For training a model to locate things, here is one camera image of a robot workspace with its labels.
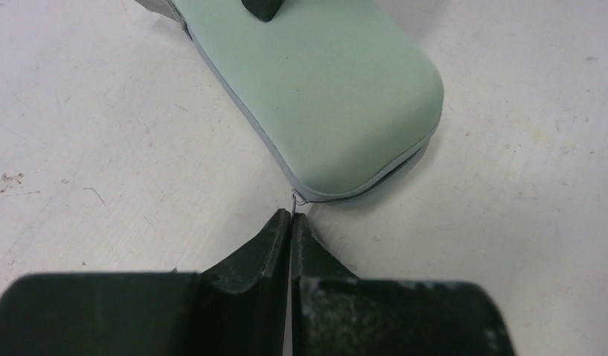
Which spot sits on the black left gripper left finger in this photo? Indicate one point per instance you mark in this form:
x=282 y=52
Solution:
x=236 y=307

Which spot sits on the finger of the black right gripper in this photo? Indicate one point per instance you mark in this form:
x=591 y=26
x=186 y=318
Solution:
x=264 y=10

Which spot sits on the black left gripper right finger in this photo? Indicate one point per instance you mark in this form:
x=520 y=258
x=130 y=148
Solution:
x=334 y=312

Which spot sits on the mint green umbrella case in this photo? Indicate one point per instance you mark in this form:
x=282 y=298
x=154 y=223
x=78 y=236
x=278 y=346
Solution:
x=336 y=90

